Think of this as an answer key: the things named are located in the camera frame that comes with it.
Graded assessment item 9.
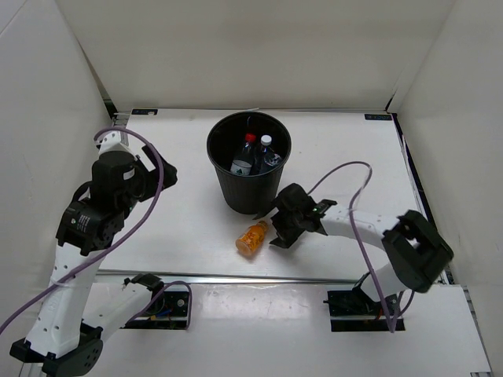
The black plastic waste bin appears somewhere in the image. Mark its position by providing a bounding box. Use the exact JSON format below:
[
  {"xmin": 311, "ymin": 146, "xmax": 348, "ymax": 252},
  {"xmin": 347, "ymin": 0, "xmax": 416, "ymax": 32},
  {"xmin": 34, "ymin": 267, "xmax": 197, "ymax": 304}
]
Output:
[{"xmin": 207, "ymin": 112, "xmax": 292, "ymax": 214}]

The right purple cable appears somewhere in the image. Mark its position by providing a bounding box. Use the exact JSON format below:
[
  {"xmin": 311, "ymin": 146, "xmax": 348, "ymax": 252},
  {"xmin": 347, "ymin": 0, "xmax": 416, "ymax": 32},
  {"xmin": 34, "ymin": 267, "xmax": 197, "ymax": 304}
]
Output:
[{"xmin": 306, "ymin": 160, "xmax": 415, "ymax": 334}]

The left aluminium frame rail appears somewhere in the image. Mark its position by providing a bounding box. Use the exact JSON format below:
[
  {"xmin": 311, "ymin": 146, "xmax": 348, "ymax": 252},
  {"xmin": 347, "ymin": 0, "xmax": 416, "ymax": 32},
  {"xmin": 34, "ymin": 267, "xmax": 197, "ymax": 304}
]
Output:
[{"xmin": 19, "ymin": 100, "xmax": 129, "ymax": 377}]

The aluminium frame rail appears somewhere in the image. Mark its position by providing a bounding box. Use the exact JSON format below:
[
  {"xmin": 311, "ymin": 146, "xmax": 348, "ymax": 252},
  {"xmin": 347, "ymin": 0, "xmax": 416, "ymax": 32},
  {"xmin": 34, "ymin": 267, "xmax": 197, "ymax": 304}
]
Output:
[
  {"xmin": 19, "ymin": 100, "xmax": 129, "ymax": 377},
  {"xmin": 391, "ymin": 113, "xmax": 494, "ymax": 376}
]

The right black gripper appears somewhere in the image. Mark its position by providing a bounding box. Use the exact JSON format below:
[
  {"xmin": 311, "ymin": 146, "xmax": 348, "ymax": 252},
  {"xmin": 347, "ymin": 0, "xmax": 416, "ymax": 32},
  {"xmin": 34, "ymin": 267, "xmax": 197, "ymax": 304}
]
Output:
[{"xmin": 255, "ymin": 196, "xmax": 305, "ymax": 249}]

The purple cable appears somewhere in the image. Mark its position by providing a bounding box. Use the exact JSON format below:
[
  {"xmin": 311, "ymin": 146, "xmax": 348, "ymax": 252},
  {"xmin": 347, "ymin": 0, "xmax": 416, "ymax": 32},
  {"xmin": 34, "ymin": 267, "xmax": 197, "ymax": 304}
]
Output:
[
  {"xmin": 306, "ymin": 160, "xmax": 415, "ymax": 334},
  {"xmin": 0, "ymin": 128, "xmax": 193, "ymax": 335}
]

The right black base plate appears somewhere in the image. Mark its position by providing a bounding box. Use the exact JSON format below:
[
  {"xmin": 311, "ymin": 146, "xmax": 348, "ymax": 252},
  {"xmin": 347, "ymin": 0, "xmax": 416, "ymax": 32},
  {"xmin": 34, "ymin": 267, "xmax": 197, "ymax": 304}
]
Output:
[{"xmin": 323, "ymin": 290, "xmax": 390, "ymax": 332}]

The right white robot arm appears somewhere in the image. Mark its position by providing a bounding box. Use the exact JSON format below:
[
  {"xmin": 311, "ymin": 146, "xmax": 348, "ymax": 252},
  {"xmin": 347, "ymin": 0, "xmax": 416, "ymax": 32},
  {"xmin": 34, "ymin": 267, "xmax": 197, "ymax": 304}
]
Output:
[{"xmin": 256, "ymin": 184, "xmax": 453, "ymax": 317}]

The orange juice bottle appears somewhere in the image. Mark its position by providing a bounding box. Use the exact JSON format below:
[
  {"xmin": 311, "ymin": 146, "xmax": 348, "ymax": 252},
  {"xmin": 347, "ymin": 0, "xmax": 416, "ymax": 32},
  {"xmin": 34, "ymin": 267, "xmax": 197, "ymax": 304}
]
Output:
[{"xmin": 235, "ymin": 220, "xmax": 269, "ymax": 258}]

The right blue corner label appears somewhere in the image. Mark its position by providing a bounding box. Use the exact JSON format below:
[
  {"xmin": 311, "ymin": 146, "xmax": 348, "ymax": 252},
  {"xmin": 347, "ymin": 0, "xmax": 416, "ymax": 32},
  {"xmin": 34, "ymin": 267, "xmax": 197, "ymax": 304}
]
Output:
[{"xmin": 364, "ymin": 114, "xmax": 393, "ymax": 121}]

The blue corner label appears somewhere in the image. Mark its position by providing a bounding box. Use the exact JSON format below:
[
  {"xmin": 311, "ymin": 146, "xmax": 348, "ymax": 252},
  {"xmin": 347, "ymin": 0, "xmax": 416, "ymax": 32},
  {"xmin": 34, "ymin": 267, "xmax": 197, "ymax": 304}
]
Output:
[
  {"xmin": 131, "ymin": 108, "xmax": 158, "ymax": 116},
  {"xmin": 364, "ymin": 114, "xmax": 393, "ymax": 121}
]

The left blue corner label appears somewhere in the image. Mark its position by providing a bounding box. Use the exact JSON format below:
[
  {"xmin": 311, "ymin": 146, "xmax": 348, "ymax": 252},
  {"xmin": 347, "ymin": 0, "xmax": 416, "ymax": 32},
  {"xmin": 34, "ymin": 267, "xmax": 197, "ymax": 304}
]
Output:
[{"xmin": 131, "ymin": 108, "xmax": 158, "ymax": 116}]

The metal rail across table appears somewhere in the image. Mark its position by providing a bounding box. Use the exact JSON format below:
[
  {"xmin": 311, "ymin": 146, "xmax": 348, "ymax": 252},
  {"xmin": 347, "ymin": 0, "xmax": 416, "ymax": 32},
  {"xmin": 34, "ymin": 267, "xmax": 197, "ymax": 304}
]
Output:
[{"xmin": 96, "ymin": 269, "xmax": 362, "ymax": 284}]

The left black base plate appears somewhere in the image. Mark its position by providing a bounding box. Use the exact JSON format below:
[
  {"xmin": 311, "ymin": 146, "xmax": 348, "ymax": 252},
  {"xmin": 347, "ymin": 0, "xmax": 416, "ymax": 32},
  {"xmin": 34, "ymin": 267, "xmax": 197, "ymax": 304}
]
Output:
[{"xmin": 123, "ymin": 281, "xmax": 193, "ymax": 331}]

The red label water bottle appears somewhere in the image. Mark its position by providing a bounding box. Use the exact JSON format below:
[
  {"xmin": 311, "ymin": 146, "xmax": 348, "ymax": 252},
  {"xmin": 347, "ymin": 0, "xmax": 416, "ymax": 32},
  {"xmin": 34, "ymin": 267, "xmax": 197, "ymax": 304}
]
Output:
[{"xmin": 230, "ymin": 133, "xmax": 256, "ymax": 176}]

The blue label bottle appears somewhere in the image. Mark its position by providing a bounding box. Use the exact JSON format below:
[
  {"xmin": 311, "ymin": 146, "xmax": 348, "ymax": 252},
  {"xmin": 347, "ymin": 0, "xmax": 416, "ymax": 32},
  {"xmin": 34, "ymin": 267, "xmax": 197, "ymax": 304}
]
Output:
[{"xmin": 254, "ymin": 134, "xmax": 282, "ymax": 174}]

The right aluminium frame rail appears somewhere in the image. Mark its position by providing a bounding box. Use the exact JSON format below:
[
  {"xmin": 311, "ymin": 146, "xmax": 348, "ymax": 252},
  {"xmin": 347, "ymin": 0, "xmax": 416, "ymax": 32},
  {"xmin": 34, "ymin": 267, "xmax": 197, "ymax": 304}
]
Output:
[{"xmin": 391, "ymin": 113, "xmax": 494, "ymax": 376}]

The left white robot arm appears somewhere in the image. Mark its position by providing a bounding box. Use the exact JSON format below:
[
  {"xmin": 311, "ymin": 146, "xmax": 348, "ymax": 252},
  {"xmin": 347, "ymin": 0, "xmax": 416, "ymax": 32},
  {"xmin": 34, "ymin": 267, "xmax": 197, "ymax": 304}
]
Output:
[{"xmin": 1, "ymin": 128, "xmax": 177, "ymax": 376}]

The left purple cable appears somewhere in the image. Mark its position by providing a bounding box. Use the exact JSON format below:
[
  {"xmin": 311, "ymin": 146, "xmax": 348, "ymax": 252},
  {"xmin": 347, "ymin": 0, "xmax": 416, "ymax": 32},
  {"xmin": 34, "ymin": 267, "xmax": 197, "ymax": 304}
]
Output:
[{"xmin": 0, "ymin": 128, "xmax": 193, "ymax": 335}]

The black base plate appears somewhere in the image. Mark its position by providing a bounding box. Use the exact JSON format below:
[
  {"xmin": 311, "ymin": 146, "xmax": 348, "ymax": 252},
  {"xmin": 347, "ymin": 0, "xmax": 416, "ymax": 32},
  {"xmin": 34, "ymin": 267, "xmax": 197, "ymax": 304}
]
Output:
[
  {"xmin": 323, "ymin": 290, "xmax": 390, "ymax": 332},
  {"xmin": 123, "ymin": 281, "xmax": 193, "ymax": 331}
]

